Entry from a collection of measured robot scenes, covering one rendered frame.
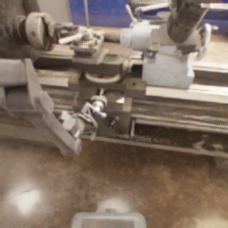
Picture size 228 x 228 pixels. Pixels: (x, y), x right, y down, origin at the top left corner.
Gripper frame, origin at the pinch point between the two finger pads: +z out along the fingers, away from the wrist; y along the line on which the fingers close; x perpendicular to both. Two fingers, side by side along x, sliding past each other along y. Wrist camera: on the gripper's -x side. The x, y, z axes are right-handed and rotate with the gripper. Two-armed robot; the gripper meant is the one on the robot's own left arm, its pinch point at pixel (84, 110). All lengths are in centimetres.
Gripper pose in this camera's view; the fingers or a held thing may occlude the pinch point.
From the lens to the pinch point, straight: 92.1
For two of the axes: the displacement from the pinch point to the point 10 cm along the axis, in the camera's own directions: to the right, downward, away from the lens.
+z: 1.6, -7.4, 6.5
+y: -6.5, 4.1, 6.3
